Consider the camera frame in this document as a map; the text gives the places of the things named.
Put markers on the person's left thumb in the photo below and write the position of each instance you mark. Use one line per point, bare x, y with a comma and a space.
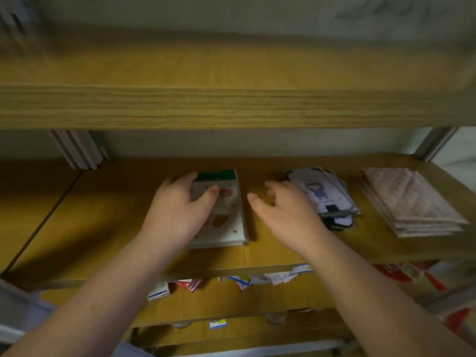
208, 198

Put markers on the red white packet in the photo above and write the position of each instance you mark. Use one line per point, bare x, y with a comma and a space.
189, 284

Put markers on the stack of pink quilted packets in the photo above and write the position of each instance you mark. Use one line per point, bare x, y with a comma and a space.
412, 204

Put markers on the blue yellow packet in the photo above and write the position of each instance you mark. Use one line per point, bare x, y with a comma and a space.
241, 281

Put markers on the person's left hand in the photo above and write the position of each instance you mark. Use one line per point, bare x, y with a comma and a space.
171, 219

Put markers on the stack of cartoon phone case packets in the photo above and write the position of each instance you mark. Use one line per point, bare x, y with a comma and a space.
327, 193

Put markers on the person's right thumb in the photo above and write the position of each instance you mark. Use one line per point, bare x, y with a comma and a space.
260, 206

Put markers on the person's left forearm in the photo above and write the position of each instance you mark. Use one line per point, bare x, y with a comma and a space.
96, 304

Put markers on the person's right hand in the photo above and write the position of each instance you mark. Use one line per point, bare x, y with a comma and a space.
293, 219

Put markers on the wooden shelf board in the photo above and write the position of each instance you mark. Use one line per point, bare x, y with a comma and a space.
230, 301
26, 204
111, 219
238, 92

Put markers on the red printed packet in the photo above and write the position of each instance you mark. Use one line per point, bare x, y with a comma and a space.
405, 275

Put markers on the crumpled white packet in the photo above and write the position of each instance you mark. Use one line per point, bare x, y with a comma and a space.
279, 275

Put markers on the stack of green white packets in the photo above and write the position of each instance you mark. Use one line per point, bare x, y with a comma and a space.
230, 219

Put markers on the small white blue box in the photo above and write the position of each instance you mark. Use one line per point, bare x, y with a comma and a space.
159, 291

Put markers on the grey metal shelf upright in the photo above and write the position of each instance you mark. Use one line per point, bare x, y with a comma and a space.
435, 143
80, 148

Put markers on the person's right forearm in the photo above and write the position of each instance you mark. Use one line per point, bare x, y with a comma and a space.
372, 304

